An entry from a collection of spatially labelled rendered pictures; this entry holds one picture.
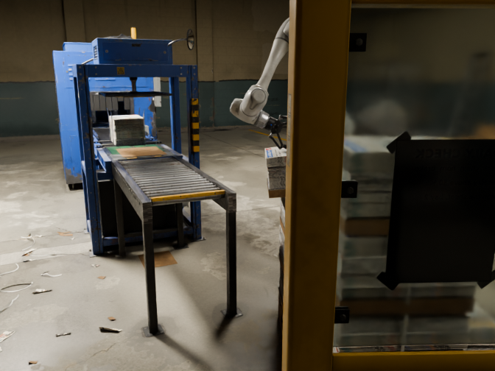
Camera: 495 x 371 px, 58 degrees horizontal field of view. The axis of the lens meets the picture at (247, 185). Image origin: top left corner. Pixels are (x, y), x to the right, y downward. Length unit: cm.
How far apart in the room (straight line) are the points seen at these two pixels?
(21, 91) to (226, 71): 484
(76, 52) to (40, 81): 519
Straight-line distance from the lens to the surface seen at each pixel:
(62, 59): 602
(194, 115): 383
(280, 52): 260
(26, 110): 1119
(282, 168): 236
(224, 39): 1195
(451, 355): 102
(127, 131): 451
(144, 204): 248
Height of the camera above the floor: 148
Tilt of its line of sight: 14 degrees down
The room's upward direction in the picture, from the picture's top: straight up
